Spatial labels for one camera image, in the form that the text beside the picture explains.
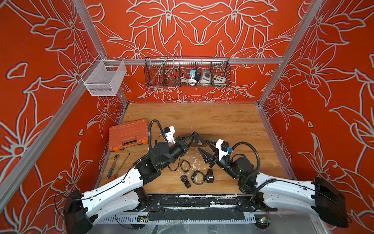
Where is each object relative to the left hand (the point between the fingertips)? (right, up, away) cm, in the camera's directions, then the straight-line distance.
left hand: (196, 136), depth 64 cm
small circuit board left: (-27, -43, +7) cm, 51 cm away
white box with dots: (+17, +32, +29) cm, 46 cm away
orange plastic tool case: (-43, -3, +30) cm, 52 cm away
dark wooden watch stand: (-1, -3, 0) cm, 3 cm away
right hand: (+2, -5, +1) cm, 5 cm away
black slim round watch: (-5, -24, +20) cm, 31 cm away
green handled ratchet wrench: (-48, -17, +24) cm, 56 cm away
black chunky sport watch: (0, -24, +14) cm, 28 cm away
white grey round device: (+8, +33, +26) cm, 43 cm away
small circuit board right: (+33, -44, +6) cm, 55 cm away
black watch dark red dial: (-6, -27, +17) cm, 32 cm away
